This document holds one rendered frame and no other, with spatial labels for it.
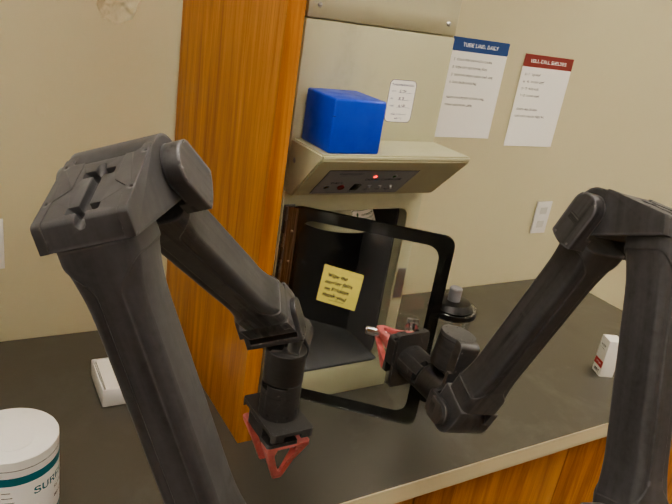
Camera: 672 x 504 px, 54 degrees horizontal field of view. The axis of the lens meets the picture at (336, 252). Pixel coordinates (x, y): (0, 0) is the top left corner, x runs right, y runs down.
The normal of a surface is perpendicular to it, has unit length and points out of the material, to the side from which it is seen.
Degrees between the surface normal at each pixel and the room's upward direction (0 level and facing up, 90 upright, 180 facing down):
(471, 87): 90
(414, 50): 90
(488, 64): 90
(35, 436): 0
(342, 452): 0
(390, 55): 90
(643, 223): 81
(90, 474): 0
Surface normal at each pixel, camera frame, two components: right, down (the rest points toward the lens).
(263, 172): -0.86, 0.06
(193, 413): 0.96, -0.18
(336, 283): -0.18, 0.33
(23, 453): 0.14, -0.92
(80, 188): -0.25, -0.73
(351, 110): 0.49, 0.39
